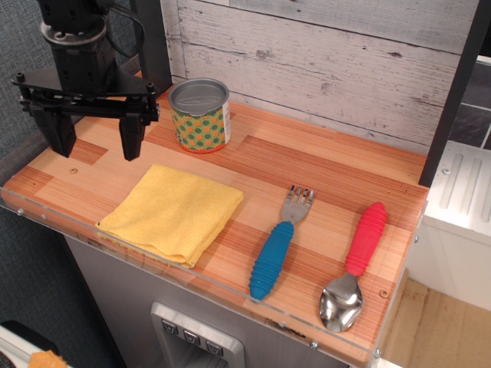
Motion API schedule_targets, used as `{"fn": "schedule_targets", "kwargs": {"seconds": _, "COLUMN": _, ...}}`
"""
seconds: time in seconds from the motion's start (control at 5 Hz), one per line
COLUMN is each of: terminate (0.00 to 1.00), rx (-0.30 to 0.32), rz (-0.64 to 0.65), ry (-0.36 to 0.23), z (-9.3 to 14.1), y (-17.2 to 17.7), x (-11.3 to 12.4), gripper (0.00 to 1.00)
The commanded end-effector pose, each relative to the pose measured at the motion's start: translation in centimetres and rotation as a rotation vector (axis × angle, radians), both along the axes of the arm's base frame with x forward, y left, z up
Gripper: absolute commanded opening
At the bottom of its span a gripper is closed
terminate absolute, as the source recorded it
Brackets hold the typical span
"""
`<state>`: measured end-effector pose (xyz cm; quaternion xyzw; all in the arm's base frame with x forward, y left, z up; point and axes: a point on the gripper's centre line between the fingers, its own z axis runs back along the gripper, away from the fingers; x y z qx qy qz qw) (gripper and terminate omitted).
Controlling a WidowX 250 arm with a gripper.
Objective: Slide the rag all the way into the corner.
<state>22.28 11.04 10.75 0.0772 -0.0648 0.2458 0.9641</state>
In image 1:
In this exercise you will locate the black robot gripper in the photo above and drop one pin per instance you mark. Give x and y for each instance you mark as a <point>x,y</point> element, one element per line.
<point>86,80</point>

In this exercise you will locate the yellow rag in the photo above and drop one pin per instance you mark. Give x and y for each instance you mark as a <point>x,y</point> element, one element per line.
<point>173,214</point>

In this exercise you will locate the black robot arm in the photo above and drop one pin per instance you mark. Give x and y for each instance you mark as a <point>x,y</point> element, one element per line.
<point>71,15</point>

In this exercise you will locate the green orange patterned tin can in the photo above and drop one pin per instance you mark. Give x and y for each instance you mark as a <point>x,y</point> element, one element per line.
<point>201,114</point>

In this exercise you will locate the clear acrylic edge guard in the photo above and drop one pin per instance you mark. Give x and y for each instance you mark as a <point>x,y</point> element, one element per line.
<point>283,329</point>

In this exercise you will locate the grey toy fridge cabinet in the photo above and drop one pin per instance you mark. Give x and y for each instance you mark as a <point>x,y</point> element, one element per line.
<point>126,303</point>

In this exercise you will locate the silver toy dispenser panel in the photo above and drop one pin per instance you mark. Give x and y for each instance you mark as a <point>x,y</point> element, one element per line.
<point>187,342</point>

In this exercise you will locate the orange object bottom left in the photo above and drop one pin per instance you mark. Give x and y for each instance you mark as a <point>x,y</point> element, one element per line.
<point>46,359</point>

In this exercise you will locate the white toy sink counter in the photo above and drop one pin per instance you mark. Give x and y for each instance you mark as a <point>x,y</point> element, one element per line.
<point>451,249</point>

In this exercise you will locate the dark grey left post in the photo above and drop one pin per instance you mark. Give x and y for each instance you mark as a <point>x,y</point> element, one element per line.
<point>153,56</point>

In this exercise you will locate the dark grey post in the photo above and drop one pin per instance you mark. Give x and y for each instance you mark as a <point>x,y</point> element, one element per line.
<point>153,56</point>
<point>461,78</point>

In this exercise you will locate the blue handled metal fork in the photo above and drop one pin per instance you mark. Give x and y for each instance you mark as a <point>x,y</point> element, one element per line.
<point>269,263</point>

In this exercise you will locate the red handled metal spoon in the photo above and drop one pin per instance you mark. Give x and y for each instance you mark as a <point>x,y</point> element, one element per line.
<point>342,299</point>

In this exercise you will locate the dark grey right post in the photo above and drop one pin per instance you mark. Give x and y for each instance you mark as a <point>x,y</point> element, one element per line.
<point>461,78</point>

